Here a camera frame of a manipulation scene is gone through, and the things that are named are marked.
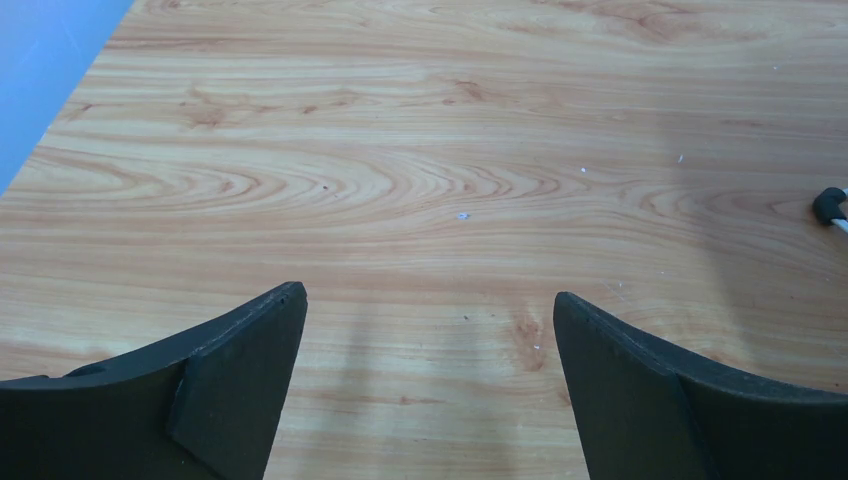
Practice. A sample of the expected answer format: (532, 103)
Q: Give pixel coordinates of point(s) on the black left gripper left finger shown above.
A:
(204, 403)

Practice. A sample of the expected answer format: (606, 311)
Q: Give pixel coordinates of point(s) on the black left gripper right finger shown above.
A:
(646, 408)

